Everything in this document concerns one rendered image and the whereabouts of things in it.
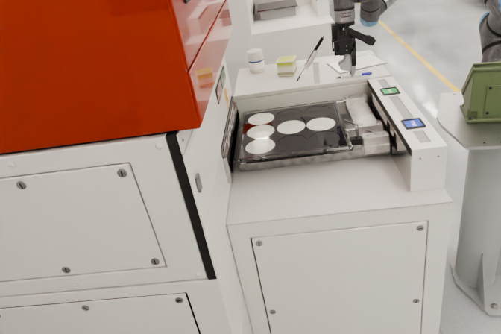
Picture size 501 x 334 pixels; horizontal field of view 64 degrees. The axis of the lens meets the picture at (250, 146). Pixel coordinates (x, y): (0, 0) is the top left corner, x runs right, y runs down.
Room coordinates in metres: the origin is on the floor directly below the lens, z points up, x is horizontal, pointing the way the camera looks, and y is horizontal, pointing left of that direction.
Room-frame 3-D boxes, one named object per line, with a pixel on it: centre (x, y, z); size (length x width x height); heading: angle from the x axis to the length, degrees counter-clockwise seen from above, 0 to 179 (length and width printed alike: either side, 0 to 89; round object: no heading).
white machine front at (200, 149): (1.12, 0.09, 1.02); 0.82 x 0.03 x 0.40; 173
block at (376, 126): (1.19, -0.41, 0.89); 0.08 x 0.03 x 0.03; 83
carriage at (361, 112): (1.27, -0.42, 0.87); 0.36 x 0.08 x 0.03; 173
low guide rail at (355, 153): (1.16, -0.20, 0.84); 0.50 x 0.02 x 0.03; 83
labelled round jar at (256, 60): (1.78, -0.09, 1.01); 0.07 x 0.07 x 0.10
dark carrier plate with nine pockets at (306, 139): (1.28, -0.15, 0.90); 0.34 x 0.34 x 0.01; 83
